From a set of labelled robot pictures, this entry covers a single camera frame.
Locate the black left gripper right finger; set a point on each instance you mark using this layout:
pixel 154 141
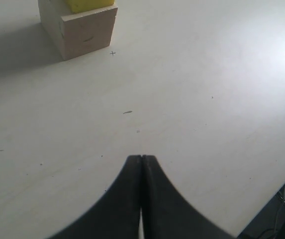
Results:
pixel 166 214

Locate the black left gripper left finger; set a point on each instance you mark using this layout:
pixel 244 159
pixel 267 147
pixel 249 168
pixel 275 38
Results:
pixel 116 215

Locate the large plain wooden cube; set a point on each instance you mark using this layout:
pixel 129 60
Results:
pixel 76 34

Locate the yellow wooden cube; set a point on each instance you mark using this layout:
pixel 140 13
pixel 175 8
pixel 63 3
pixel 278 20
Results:
pixel 77 6

